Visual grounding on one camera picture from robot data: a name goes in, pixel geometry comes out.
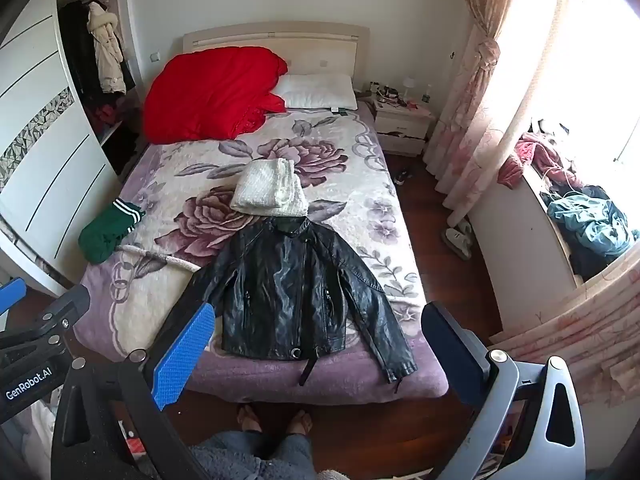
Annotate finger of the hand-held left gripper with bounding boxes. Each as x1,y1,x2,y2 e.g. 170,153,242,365
0,277,27,317
0,284,92,356

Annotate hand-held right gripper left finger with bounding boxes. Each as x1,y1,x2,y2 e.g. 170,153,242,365
52,302,217,480

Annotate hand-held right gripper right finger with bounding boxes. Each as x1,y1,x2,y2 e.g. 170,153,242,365
421,301,587,480

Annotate black leather jacket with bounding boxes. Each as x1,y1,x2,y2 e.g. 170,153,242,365
159,217,420,396

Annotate red folded clothes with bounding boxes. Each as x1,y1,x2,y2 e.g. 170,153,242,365
87,102,127,134

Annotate dark hanging clothes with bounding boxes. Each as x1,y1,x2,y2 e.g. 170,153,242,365
59,0,101,111

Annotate green garment with white stripes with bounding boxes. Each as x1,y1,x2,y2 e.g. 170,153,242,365
78,199,147,265

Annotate person's left foot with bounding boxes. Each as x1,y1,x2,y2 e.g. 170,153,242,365
236,404,264,434

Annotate person's foot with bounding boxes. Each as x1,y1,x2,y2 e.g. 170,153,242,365
287,409,314,436
236,404,264,434

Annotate pink floral curtain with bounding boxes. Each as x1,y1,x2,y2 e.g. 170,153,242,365
487,255,640,411

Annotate person's legs in jeans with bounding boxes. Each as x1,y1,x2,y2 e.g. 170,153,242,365
190,430,321,480

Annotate person's right foot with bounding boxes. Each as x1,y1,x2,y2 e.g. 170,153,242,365
287,409,314,436

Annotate floral plush blanket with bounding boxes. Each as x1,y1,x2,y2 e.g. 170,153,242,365
72,110,450,406

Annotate white knitted sweater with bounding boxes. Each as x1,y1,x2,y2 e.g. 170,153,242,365
230,157,310,219

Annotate white wardrobe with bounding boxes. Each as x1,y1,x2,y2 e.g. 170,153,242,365
0,0,151,298

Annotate teal garment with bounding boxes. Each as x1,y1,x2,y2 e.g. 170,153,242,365
546,192,635,262

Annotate pink knitted garment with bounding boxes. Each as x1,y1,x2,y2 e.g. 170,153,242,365
497,132,576,191

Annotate white nightstand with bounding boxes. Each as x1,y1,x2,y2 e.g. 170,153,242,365
372,97,436,158

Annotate pink tied curtain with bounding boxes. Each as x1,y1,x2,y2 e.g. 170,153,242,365
422,0,531,226

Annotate beige hanging coat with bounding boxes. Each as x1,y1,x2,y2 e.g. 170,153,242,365
86,1,127,95

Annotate red quilt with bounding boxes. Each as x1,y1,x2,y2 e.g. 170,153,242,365
143,46,290,145

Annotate white pillow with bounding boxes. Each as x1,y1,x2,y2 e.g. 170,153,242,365
270,73,359,112

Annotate cream bed with headboard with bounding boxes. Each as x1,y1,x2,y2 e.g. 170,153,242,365
72,21,451,406

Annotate white rope belt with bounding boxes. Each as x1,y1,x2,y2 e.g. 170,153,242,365
116,244,200,275

